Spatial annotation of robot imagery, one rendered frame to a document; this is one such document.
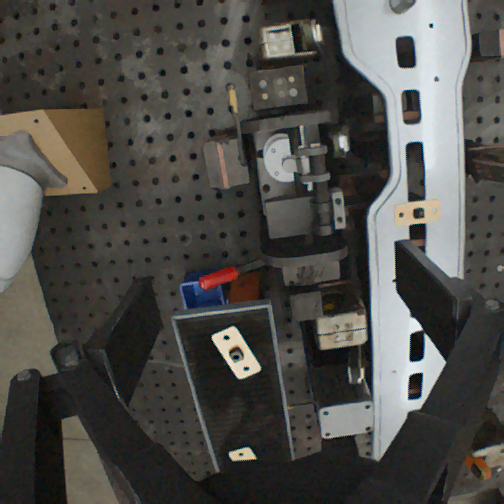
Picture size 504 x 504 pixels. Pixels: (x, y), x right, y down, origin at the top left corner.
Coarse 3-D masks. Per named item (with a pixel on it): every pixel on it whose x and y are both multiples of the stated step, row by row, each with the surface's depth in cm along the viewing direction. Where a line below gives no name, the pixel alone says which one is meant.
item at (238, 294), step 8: (248, 272) 100; (256, 272) 100; (232, 280) 98; (240, 280) 97; (248, 280) 96; (256, 280) 95; (232, 288) 93; (240, 288) 93; (248, 288) 92; (256, 288) 91; (264, 288) 103; (232, 296) 89; (240, 296) 88; (248, 296) 88; (256, 296) 87; (264, 296) 103
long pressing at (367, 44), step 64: (384, 0) 54; (448, 0) 53; (384, 64) 57; (448, 64) 56; (448, 128) 60; (384, 192) 64; (448, 192) 64; (384, 256) 68; (448, 256) 67; (384, 320) 72; (384, 384) 77; (384, 448) 84
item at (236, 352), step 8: (232, 328) 54; (216, 336) 55; (232, 336) 55; (240, 336) 55; (216, 344) 55; (224, 344) 55; (232, 344) 55; (240, 344) 55; (224, 352) 56; (232, 352) 55; (240, 352) 55; (248, 352) 56; (232, 360) 55; (240, 360) 55; (248, 360) 56; (256, 360) 57; (232, 368) 57; (240, 368) 57; (256, 368) 57; (240, 376) 57
